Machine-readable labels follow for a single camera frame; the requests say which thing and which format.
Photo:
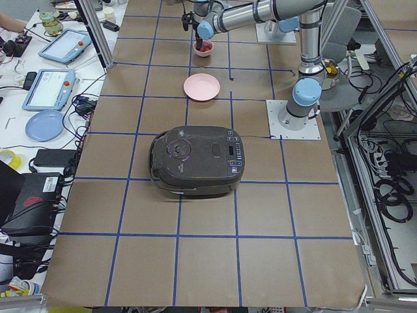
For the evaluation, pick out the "red apple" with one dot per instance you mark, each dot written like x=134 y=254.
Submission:
x=206 y=49

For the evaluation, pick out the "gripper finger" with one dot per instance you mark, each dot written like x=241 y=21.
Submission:
x=198 y=45

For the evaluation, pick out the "green glass jar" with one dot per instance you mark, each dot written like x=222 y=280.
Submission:
x=51 y=23

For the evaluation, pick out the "teach pendant tablet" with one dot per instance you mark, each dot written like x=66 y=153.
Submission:
x=50 y=90
x=66 y=47

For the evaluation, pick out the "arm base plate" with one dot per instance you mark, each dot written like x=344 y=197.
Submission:
x=281 y=33
x=283 y=126

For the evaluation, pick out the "aluminium frame post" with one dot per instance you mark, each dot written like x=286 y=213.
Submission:
x=94 y=29

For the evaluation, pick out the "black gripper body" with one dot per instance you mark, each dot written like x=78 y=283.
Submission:
x=199 y=42

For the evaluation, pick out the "dark grey rice cooker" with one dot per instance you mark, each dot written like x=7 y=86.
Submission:
x=197 y=160

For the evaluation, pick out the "blue plate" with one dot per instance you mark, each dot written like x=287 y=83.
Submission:
x=45 y=125

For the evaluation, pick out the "grey office chair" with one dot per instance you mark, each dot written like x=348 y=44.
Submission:
x=337 y=93

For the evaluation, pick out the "black computer box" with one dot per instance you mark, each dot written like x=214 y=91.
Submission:
x=34 y=212

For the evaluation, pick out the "black power adapter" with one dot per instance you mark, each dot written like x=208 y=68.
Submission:
x=54 y=158

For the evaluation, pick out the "yellow tape roll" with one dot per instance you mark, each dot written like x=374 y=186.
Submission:
x=11 y=159

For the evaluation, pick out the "near teach pendant tablet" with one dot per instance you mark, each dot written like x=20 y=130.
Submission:
x=50 y=90

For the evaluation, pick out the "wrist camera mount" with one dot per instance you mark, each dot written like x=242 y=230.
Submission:
x=187 y=20

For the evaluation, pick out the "steel pot with yellow contents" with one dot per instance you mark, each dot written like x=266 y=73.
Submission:
x=331 y=73

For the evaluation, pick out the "pink bowl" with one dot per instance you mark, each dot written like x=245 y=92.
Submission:
x=205 y=43

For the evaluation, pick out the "far teach pendant tablet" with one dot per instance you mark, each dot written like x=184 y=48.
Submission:
x=66 y=47

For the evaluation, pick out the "pink plate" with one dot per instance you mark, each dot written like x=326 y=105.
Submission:
x=201 y=87

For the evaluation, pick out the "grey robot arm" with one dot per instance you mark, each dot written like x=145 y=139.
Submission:
x=213 y=17
x=283 y=26

